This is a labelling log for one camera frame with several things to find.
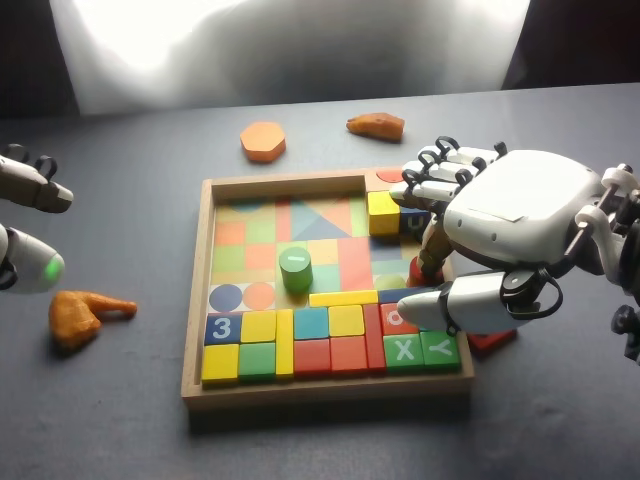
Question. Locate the red cylinder block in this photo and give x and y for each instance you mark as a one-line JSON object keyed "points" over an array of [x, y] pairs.
{"points": [[413, 272]]}

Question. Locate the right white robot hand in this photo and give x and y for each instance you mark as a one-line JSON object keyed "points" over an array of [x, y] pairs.
{"points": [[515, 205]]}

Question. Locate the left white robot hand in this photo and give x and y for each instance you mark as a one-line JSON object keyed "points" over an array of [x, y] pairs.
{"points": [[30, 265]]}

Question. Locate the grey table cloth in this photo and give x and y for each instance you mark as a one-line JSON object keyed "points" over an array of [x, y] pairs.
{"points": [[125, 425]]}

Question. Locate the wooden puzzle tray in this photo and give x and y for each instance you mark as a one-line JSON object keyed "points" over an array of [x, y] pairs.
{"points": [[330, 394]]}

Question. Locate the white backdrop sheet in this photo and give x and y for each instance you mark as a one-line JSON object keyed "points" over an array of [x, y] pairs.
{"points": [[300, 55]]}

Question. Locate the toy fried chicken drumstick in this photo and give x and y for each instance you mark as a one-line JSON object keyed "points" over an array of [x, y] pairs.
{"points": [[75, 317]]}

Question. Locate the red two-hole brick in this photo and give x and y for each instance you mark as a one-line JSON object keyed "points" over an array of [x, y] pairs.
{"points": [[492, 343]]}

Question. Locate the yellow wooden cube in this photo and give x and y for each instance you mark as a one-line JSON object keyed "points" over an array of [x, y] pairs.
{"points": [[384, 214]]}

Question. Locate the blue cube with letter U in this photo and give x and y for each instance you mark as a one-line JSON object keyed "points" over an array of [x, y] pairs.
{"points": [[412, 225]]}

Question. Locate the orange hexagon block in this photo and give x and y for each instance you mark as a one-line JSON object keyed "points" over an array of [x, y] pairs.
{"points": [[262, 141]]}

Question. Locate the orange toy bread piece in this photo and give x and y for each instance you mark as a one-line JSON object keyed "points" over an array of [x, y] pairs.
{"points": [[376, 126]]}

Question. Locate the green cylinder block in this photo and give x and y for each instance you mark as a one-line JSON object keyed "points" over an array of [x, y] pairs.
{"points": [[296, 270]]}

